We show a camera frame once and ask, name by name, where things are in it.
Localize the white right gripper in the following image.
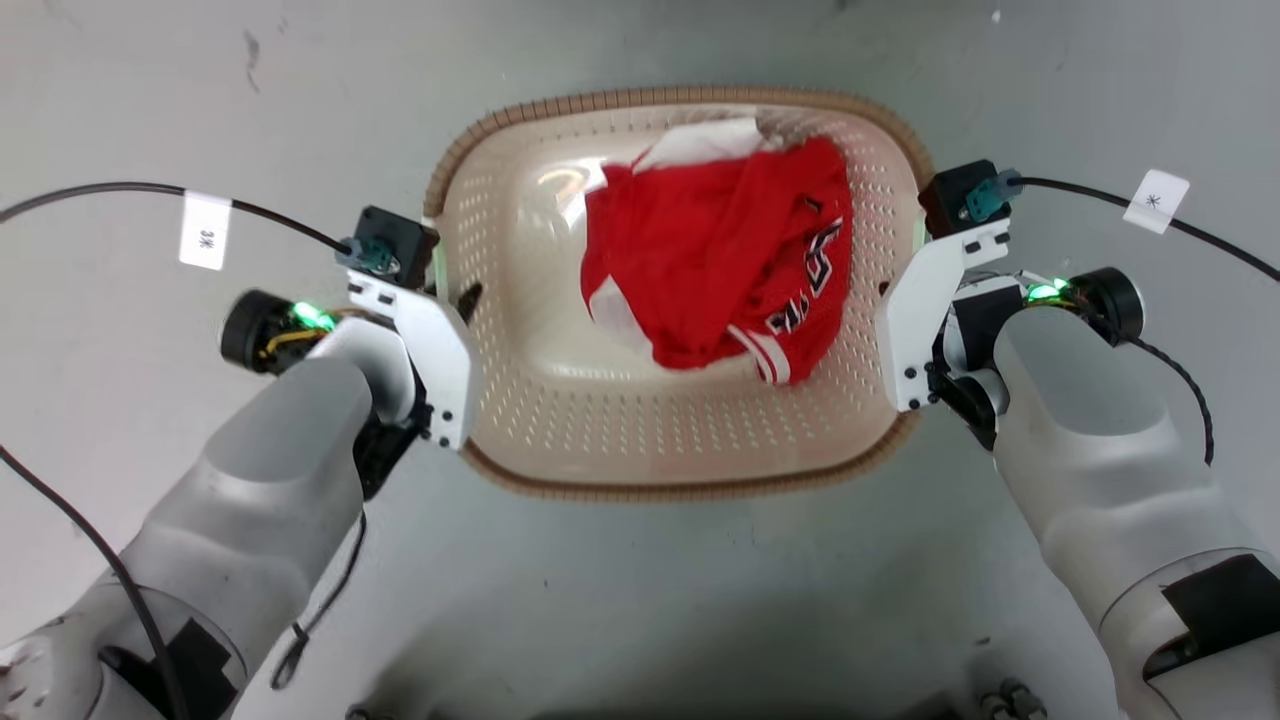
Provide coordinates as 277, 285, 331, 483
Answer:
875, 221, 1012, 414

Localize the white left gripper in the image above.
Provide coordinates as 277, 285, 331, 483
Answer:
346, 270, 485, 452

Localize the beige plastic laundry basket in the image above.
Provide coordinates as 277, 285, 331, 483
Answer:
424, 86, 937, 502

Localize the red sports jersey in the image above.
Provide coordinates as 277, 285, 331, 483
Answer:
580, 136, 855, 388

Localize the white cloth garment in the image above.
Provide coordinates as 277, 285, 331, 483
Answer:
634, 117, 793, 173

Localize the black right camera cable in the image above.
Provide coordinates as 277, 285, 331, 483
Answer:
1010, 176, 1280, 283

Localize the black camera cable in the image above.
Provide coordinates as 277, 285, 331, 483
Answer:
1010, 176, 1280, 283
0, 182, 353, 253

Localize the white cable tag with digit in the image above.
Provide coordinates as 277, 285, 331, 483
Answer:
178, 191, 234, 272

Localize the white cable tag with star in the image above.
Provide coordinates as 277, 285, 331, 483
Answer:
1122, 167, 1192, 236

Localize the black coiled right arm cable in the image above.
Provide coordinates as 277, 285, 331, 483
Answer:
1125, 333, 1217, 468

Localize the thin black looped cable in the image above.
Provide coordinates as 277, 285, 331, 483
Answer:
269, 508, 369, 692

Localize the black left camera cable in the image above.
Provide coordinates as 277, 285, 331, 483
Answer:
0, 182, 353, 253

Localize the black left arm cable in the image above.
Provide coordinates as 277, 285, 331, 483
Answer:
0, 444, 193, 720

